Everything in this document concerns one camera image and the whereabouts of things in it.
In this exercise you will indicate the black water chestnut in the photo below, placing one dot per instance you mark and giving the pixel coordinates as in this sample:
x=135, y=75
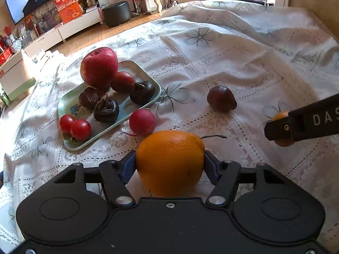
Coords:
x=106, y=110
x=142, y=92

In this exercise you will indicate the thin dark fruit stem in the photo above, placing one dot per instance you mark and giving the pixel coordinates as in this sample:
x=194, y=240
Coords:
x=214, y=136

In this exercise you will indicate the light green tray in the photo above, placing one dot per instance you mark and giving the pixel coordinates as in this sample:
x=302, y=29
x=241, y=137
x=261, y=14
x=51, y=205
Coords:
x=128, y=68

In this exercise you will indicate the white television cabinet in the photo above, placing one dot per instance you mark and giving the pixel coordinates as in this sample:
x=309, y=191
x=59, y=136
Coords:
x=63, y=31

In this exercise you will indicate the white lace tablecloth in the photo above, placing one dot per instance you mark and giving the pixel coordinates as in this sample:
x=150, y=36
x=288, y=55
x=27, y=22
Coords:
x=238, y=45

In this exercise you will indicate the dark red plum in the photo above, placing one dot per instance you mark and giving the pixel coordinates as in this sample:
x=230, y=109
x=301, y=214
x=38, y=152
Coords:
x=123, y=82

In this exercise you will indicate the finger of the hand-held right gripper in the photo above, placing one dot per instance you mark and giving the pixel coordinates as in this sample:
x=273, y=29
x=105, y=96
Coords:
x=276, y=131

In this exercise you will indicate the small tangerine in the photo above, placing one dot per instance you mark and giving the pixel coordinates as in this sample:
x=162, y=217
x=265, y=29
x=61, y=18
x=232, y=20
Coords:
x=281, y=116

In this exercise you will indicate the blue and white vase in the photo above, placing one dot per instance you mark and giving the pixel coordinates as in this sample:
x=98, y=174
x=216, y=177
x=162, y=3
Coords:
x=15, y=44

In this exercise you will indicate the white box with green base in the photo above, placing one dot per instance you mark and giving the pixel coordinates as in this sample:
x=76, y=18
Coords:
x=16, y=71

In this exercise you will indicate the large orange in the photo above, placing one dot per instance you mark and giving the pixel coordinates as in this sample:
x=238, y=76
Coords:
x=170, y=164

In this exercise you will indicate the large red apple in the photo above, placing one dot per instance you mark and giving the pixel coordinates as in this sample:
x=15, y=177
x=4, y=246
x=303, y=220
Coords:
x=99, y=67

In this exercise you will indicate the cherry tomato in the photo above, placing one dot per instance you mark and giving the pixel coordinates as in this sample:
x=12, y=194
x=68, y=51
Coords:
x=65, y=123
x=80, y=130

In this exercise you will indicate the flat screen television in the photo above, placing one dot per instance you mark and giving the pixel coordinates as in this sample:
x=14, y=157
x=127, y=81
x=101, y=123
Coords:
x=34, y=0

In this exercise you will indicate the green bottle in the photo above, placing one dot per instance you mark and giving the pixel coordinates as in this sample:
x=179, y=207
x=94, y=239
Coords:
x=4, y=96

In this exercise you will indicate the red gift box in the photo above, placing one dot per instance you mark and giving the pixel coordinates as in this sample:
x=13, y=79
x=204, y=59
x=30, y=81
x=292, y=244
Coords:
x=69, y=6

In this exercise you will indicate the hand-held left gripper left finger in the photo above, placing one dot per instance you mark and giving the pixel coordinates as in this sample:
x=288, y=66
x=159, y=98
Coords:
x=129, y=167

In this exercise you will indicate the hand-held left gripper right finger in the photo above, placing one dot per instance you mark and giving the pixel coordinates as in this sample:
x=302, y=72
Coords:
x=210, y=168

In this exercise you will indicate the black round ottoman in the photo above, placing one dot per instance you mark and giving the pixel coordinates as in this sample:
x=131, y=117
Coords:
x=116, y=13

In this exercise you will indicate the red radish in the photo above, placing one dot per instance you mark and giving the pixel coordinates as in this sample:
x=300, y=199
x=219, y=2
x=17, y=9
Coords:
x=142, y=121

